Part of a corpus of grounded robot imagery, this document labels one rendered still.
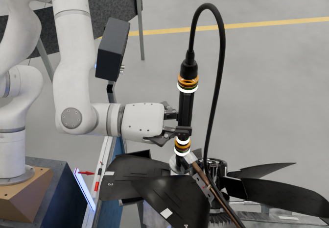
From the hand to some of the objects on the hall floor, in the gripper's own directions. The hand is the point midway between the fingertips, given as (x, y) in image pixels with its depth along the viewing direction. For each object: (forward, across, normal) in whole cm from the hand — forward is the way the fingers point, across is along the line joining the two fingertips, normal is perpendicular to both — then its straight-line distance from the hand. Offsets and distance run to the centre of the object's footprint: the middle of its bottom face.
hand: (183, 123), depth 71 cm
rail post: (-36, +53, +149) cm, 162 cm away
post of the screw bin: (-18, +11, +149) cm, 150 cm away
